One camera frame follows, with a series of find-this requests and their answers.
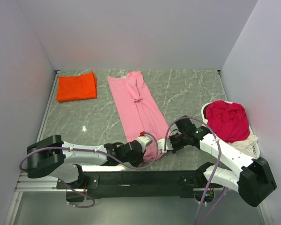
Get pink t-shirt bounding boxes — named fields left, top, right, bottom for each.
left=107, top=71, right=170, bottom=163

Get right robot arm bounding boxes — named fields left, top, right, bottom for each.
left=163, top=116, right=277, bottom=207

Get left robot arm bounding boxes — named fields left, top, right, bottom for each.
left=25, top=135, right=152, bottom=188

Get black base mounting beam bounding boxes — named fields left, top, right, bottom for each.
left=56, top=170, right=223, bottom=203

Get white laundry basket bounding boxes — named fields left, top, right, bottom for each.
left=201, top=101, right=260, bottom=158

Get crimson red t-shirt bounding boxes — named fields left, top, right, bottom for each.
left=206, top=100, right=250, bottom=143

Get white t-shirt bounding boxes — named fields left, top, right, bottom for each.
left=230, top=134, right=258, bottom=155

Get folded orange t-shirt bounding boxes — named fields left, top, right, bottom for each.
left=57, top=71, right=97, bottom=102

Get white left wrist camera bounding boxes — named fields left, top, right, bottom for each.
left=136, top=132, right=153, bottom=149

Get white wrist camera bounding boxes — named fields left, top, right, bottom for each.
left=157, top=137, right=173, bottom=153
left=136, top=132, right=153, bottom=149

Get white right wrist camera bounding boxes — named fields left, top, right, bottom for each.
left=157, top=137, right=173, bottom=153

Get aluminium frame rails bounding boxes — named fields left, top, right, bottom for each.
left=15, top=70, right=60, bottom=192

